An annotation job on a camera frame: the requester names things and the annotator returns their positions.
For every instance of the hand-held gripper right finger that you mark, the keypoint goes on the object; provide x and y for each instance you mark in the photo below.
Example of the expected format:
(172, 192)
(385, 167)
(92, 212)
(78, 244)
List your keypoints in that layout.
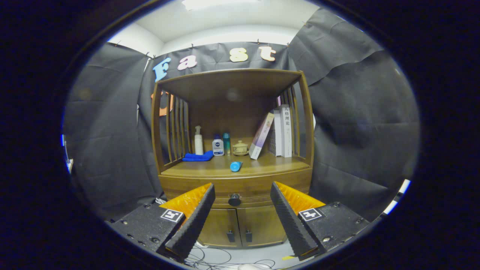
(291, 221)

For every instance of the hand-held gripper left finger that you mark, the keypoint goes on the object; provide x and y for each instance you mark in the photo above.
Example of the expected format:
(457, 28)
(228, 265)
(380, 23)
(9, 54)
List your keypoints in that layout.
(195, 223)

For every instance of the black drawer knob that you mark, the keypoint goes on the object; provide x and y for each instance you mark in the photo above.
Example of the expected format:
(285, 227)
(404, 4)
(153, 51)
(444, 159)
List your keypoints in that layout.
(234, 200)

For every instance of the blue squeeze tube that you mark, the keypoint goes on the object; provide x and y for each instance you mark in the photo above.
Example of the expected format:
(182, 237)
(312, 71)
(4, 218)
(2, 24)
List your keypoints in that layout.
(235, 166)

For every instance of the wooden cabinet door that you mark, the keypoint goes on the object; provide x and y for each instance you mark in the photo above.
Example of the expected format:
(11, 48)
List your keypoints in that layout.
(262, 225)
(221, 227)

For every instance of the wooden countertop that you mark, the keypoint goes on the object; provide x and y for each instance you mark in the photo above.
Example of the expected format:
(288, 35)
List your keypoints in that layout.
(262, 165)

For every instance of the wooden cabinet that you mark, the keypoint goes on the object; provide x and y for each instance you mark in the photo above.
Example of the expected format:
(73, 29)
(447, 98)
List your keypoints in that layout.
(232, 84)

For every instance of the blue folded cloth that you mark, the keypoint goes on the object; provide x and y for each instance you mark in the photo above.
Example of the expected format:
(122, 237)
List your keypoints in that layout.
(197, 156)

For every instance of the white pump bottle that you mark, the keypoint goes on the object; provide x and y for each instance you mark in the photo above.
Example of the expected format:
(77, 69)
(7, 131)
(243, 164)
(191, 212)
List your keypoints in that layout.
(198, 146)

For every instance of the white blue-capped lotion bottle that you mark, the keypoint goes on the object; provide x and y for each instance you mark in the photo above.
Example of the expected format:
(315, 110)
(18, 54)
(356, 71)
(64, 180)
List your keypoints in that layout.
(218, 147)

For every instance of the teal slim bottle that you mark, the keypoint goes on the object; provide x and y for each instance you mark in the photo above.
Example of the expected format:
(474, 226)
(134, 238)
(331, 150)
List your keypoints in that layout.
(227, 144)

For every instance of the beige lidded teacup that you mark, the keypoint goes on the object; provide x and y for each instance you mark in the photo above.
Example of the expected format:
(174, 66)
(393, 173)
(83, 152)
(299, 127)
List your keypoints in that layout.
(240, 148)

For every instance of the purple cover book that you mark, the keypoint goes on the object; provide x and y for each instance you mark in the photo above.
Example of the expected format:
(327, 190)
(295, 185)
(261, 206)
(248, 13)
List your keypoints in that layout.
(261, 138)

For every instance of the white spine book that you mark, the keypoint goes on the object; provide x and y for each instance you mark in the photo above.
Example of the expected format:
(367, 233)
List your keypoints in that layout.
(286, 131)

